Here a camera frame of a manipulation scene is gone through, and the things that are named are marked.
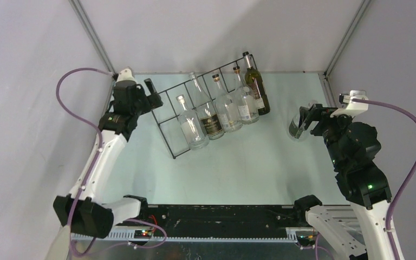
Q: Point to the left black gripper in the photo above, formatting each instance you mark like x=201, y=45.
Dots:
x=153, y=101

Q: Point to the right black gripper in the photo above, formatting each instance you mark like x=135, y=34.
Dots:
x=322, y=114

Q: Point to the clear bottle silver cap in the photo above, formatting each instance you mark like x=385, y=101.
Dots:
x=191, y=127

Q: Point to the tall clear bottle black label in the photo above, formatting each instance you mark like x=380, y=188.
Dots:
x=205, y=109

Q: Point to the clear bottle black cork stopper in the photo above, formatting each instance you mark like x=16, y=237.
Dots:
x=226, y=107

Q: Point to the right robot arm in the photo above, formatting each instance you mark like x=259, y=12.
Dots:
x=352, y=147

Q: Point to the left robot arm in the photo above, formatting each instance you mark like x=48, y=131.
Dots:
x=83, y=208

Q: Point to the clear bottle brown stopper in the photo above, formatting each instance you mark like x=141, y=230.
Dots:
x=245, y=100

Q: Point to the dark green wine bottle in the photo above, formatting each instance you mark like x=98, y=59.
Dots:
x=254, y=80

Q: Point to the small circuit board right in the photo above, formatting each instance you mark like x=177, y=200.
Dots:
x=306, y=238

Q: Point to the small circuit board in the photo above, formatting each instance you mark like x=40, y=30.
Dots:
x=143, y=234
x=306, y=238

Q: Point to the small circuit board left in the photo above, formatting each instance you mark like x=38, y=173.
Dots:
x=143, y=234

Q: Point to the black wire wine rack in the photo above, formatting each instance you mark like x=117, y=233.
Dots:
x=172, y=110

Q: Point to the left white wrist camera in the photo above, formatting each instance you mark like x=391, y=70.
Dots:
x=125, y=78

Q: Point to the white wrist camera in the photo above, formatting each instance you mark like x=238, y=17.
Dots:
x=351, y=108
x=125, y=78

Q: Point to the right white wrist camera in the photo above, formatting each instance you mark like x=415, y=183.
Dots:
x=351, y=108

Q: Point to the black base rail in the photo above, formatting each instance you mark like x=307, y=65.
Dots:
x=223, y=221

